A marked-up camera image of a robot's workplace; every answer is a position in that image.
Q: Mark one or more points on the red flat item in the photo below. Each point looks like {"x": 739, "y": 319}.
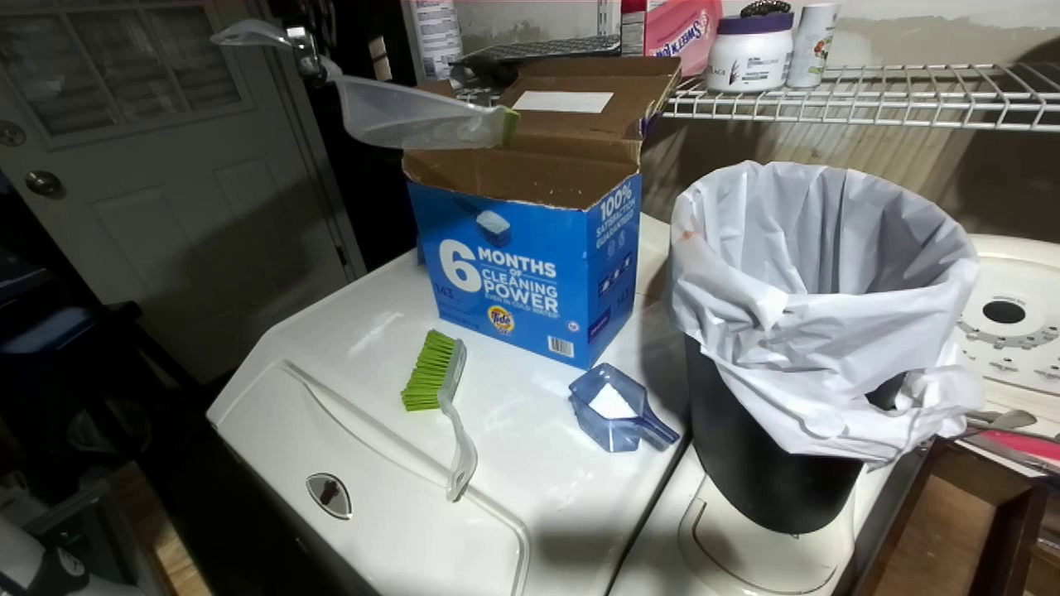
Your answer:
{"x": 1022, "y": 449}

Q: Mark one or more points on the white jar purple lid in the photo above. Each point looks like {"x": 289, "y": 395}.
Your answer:
{"x": 751, "y": 60}

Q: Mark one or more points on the light wooden board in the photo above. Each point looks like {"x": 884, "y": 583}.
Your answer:
{"x": 168, "y": 541}

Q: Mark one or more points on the white washing machine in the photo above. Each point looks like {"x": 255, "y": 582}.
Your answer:
{"x": 386, "y": 523}

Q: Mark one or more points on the white trash bag liner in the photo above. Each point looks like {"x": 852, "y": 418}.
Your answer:
{"x": 815, "y": 331}

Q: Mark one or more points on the round door knob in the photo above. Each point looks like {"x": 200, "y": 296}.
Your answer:
{"x": 46, "y": 182}

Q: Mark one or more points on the blue cardboard detergent box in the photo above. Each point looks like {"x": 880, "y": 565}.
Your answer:
{"x": 518, "y": 276}

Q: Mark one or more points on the cylindrical spray can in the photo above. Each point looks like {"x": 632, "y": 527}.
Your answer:
{"x": 812, "y": 44}

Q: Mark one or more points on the white wall outlet plate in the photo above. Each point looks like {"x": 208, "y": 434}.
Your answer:
{"x": 384, "y": 60}

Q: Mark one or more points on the grey panel door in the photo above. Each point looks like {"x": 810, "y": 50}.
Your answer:
{"x": 187, "y": 221}

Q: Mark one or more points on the black trash bin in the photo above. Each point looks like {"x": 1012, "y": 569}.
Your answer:
{"x": 763, "y": 465}

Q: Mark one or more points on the pink box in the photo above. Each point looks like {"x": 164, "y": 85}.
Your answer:
{"x": 681, "y": 33}

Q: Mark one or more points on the white dryer machine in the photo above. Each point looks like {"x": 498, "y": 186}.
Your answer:
{"x": 730, "y": 551}

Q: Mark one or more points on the red capped white bottle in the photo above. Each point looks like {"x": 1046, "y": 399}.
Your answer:
{"x": 632, "y": 28}

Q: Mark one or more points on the dark wooden tray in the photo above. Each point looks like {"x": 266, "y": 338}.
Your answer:
{"x": 940, "y": 541}

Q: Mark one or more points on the tall white bottle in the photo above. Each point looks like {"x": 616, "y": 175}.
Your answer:
{"x": 432, "y": 39}

